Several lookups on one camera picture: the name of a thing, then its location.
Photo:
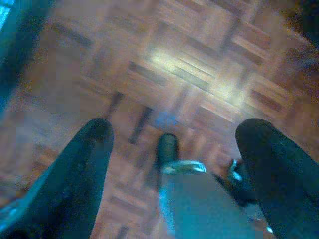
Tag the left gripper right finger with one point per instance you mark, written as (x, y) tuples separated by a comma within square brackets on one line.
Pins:
[(286, 186)]

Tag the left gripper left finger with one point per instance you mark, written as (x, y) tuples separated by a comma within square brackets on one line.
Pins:
[(62, 186)]

